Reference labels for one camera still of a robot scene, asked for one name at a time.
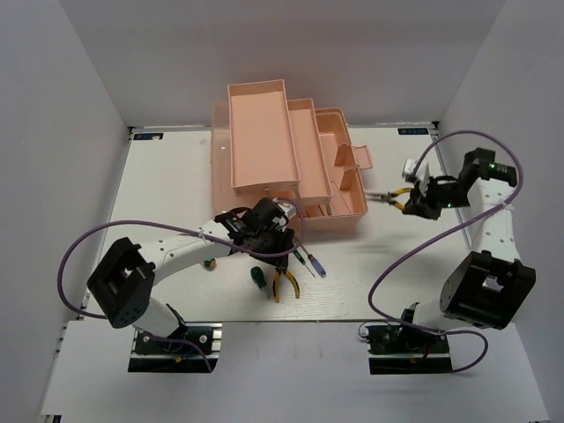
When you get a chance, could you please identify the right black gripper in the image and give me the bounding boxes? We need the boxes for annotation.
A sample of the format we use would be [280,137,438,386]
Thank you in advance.
[402,173,471,220]

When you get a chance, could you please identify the yellow long nose pliers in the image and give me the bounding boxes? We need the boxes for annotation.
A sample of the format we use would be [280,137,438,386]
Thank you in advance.
[272,263,301,304]

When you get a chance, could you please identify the yellow black small pliers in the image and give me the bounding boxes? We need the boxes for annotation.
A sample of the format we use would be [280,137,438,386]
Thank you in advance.
[365,188,413,212]

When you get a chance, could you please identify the pink plastic toolbox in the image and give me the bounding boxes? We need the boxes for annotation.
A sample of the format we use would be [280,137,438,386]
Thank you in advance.
[211,79,373,233]

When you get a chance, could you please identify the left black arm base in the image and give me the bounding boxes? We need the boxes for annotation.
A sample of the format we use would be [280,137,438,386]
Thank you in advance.
[128,323,223,374]

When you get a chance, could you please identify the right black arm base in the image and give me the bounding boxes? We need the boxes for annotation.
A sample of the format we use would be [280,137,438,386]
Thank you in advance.
[358,321,453,375]

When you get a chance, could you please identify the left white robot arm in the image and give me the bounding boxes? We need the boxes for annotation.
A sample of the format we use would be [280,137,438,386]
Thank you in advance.
[87,198,301,352]

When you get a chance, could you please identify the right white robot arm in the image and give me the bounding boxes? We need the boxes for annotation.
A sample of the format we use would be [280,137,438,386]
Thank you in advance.
[397,148,536,352]

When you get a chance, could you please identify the black green precision screwdriver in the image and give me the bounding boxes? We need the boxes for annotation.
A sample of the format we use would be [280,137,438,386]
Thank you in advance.
[293,250,315,277]

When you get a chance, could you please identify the stubby dark green screwdriver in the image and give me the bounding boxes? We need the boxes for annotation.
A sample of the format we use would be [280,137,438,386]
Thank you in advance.
[250,266,270,299]

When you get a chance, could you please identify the stubby green orange screwdriver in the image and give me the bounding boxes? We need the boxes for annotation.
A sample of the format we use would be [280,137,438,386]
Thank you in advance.
[204,258,217,270]

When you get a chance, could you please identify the blue handled small screwdriver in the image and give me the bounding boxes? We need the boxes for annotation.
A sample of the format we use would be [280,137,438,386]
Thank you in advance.
[302,247,326,278]

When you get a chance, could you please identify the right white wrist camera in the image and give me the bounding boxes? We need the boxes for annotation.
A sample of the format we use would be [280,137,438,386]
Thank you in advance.
[401,159,431,196]

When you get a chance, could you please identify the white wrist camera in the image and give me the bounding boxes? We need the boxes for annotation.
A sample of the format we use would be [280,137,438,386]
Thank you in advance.
[401,159,431,196]
[273,197,301,220]

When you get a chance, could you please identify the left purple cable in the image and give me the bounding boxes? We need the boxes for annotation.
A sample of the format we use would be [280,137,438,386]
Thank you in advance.
[57,197,306,371]

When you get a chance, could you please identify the purple cable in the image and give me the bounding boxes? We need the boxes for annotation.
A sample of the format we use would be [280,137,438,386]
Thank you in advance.
[57,197,306,371]
[367,130,523,375]

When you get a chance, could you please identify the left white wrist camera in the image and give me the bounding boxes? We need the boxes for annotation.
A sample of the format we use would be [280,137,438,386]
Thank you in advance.
[273,197,301,220]

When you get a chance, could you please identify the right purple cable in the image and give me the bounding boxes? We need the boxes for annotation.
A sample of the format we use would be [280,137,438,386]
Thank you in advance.
[367,130,523,375]

